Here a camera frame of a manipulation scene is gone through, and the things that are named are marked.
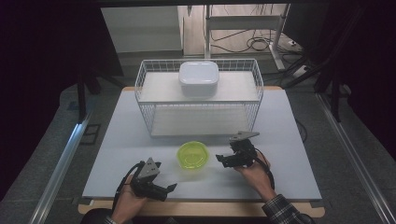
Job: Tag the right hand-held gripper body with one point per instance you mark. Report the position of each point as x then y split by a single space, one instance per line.
244 149

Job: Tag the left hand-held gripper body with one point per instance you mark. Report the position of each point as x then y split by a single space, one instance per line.
149 174

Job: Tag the green translucent bowl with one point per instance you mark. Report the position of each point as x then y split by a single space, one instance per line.
193 154

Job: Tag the white square bowl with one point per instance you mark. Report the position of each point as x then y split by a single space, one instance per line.
198 77

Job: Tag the person's right hand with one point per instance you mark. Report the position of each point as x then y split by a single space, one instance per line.
258 179

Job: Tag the person's left hand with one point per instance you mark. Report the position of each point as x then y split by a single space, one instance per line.
127 207

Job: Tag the grey table mat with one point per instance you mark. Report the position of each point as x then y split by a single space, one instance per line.
286 130

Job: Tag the white power strip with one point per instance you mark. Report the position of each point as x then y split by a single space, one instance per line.
300 71

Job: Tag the black metal stand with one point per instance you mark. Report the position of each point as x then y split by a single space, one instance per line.
82 93
334 93

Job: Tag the white cabinet panel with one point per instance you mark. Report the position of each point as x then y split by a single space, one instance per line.
140 28

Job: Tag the aluminium floor rail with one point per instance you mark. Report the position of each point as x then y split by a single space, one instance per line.
62 168
351 149

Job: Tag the white metal desk frame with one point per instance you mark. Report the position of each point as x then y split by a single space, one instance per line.
243 23

